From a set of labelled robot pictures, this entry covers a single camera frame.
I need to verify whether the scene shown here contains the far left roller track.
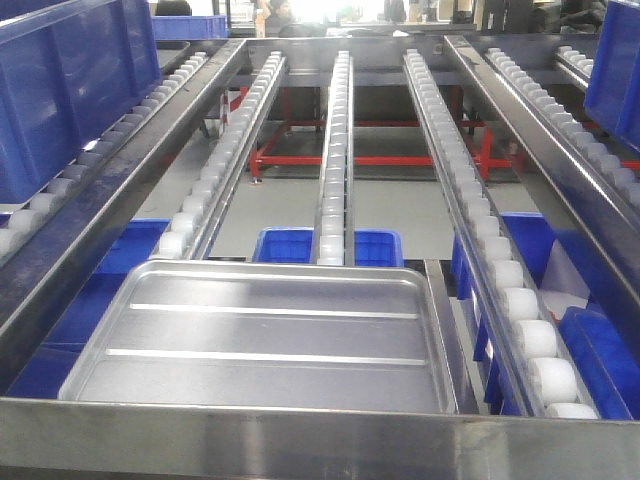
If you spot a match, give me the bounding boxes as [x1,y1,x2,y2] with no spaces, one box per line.
[1,51,209,263]

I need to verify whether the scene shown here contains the left white roller track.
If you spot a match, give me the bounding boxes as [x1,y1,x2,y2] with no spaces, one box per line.
[151,51,286,260]

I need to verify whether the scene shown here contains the blue bin below right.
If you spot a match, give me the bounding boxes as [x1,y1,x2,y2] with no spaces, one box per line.
[451,212,639,420]

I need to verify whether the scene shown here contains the blue bin below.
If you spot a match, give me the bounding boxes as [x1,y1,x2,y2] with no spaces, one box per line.
[6,218,169,399]
[252,227,404,267]
[451,212,639,420]

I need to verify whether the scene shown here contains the large blue crate left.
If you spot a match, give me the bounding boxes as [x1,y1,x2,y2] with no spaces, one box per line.
[1,1,161,204]

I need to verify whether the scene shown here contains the red metal floor frame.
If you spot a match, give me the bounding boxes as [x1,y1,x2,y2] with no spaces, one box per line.
[247,85,524,182]

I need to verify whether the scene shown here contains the far right roller track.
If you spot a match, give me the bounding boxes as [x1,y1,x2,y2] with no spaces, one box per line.
[486,47,639,211]

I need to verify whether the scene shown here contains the silver ribbed metal tray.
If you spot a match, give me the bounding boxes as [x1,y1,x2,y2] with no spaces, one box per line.
[58,260,459,414]

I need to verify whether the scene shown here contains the white roller track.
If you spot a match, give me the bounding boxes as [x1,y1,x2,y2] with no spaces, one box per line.
[312,50,355,267]
[151,51,286,260]
[404,49,600,419]

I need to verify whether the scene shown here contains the blue crate in background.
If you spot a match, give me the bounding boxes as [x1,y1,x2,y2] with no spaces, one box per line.
[151,15,229,40]

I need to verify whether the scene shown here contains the blue bin below centre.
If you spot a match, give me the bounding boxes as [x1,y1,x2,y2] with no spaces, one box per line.
[252,227,404,267]

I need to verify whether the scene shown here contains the centre white roller track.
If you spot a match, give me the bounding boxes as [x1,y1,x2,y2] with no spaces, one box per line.
[312,50,355,267]

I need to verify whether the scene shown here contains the right white roller track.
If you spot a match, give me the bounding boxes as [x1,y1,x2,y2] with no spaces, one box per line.
[404,49,600,419]

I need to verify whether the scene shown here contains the blue bin below left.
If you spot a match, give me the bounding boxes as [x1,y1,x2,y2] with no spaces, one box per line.
[6,218,169,399]

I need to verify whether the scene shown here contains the blue crate upper right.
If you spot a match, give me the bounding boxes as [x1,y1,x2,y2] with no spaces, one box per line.
[584,1,639,152]

